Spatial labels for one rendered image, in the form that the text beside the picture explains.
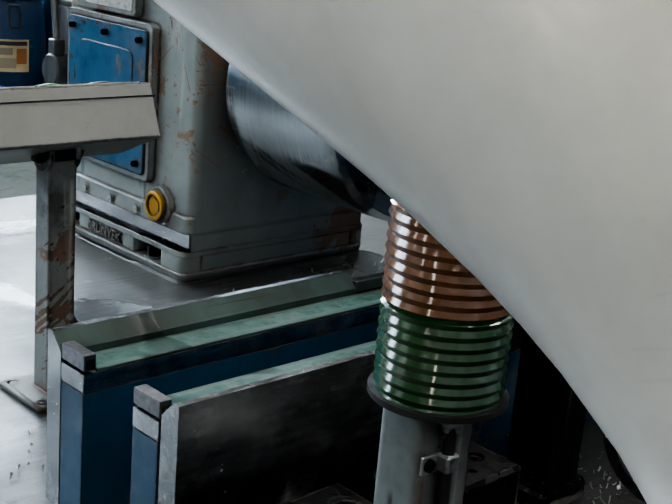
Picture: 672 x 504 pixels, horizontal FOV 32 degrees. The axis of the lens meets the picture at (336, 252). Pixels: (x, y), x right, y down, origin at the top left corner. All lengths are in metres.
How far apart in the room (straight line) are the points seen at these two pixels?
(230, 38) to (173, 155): 1.22
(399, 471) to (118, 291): 0.85
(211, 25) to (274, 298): 0.81
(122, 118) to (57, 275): 0.15
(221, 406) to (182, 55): 0.66
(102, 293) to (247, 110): 0.27
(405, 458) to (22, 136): 0.53
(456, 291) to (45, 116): 0.56
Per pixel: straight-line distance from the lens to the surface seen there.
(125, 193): 1.45
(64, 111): 0.99
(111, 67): 1.44
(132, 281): 1.38
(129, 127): 1.02
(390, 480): 0.54
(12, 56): 6.04
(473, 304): 0.49
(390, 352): 0.51
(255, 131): 1.27
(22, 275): 1.40
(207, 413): 0.75
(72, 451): 0.86
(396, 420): 0.53
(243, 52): 0.15
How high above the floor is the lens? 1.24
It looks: 16 degrees down
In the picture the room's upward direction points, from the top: 5 degrees clockwise
